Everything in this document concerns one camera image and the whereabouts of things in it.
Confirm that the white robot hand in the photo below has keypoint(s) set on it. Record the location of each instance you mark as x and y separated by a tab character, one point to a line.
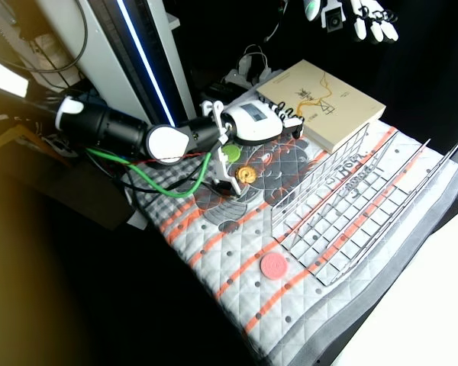
252	126
366	23

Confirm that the beige book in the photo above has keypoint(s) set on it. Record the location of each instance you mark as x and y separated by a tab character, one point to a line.
347	114

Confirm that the green round toy cookie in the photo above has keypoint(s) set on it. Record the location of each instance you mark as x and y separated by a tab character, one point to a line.
232	153

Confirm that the yellow swirl toy cookie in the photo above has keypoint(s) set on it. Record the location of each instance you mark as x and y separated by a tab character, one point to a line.
246	175

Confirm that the grey quilt with bear print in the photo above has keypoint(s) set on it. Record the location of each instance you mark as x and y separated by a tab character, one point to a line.
229	244

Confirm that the pink round toy cookie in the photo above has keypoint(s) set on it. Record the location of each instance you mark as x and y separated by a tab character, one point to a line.
274	265

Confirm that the white column with blue light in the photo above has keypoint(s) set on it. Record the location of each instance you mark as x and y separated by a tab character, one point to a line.
110	57

